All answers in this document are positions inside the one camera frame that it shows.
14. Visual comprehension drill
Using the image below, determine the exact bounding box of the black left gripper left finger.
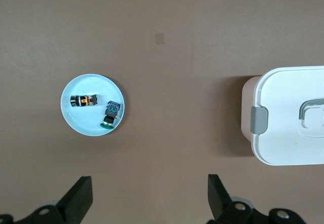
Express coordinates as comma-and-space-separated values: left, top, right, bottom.
0, 175, 93, 224

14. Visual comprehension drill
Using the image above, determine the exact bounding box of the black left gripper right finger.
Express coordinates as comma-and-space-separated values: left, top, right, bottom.
206, 174, 307, 224

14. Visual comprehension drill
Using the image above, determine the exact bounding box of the orange push-button switch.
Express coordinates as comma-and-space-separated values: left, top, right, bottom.
70, 94, 99, 108

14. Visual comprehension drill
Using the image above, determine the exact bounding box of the light blue round plate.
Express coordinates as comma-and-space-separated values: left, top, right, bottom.
60, 73, 127, 137

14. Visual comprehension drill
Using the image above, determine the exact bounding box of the white lidded lunch box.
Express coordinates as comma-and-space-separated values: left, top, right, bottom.
241, 66, 324, 166

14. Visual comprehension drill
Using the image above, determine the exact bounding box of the grey box latch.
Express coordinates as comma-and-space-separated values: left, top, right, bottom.
250, 106, 268, 135

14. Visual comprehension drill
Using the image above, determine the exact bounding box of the green push-button switch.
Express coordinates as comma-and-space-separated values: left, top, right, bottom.
99, 101, 120, 129

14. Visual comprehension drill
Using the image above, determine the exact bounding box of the grey lid handle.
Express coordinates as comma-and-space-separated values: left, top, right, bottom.
299, 98, 324, 121

